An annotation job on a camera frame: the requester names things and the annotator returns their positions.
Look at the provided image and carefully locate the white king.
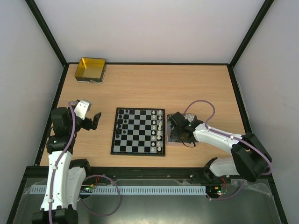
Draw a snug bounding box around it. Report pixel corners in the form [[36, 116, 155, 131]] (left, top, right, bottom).
[[158, 121, 163, 131]]

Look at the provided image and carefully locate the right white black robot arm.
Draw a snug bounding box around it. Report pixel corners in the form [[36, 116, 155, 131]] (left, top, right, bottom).
[[167, 112, 272, 183]]

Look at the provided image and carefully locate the silver foil tray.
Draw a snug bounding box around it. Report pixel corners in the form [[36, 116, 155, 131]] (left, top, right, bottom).
[[167, 112, 204, 148]]

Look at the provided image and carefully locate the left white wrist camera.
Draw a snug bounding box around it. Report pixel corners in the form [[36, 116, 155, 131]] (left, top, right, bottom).
[[74, 99, 92, 120]]

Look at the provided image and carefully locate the light blue slotted cable duct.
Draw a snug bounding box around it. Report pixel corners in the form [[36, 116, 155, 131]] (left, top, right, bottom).
[[28, 185, 207, 195]]

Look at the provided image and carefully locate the black aluminium frame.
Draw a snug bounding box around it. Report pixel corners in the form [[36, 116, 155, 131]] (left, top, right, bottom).
[[7, 0, 287, 224]]

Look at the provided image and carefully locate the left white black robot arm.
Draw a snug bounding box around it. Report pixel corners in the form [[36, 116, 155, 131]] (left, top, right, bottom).
[[31, 102, 101, 224]]

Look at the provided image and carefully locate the yellow square tin box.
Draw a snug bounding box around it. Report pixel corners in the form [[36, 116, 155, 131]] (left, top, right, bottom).
[[74, 57, 107, 84]]

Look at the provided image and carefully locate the black and silver chessboard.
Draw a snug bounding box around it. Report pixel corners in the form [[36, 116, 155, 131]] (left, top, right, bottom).
[[110, 107, 166, 156]]

